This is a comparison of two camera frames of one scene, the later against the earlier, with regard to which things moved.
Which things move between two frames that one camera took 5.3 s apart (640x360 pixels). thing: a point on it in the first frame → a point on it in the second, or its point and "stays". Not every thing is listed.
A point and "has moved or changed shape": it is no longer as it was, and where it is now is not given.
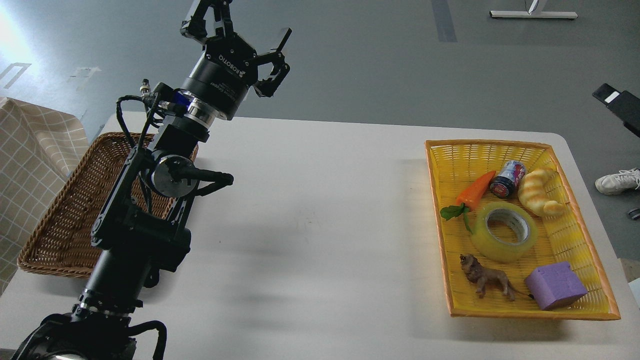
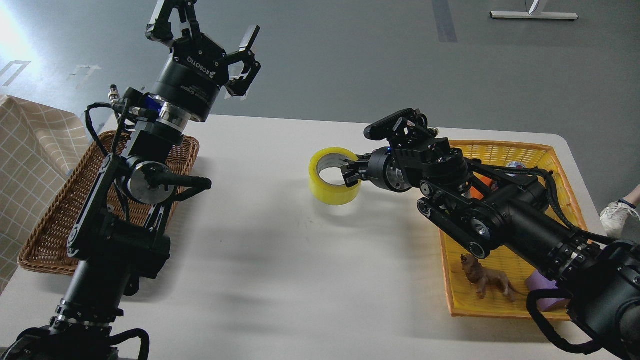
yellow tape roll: (495, 251) has moved or changed shape
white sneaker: (619, 183) → (614, 216)
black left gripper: (226, 68) → (190, 78)
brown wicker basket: (61, 244) stays
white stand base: (534, 14) stays
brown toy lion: (476, 272) stays
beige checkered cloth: (39, 149) stays
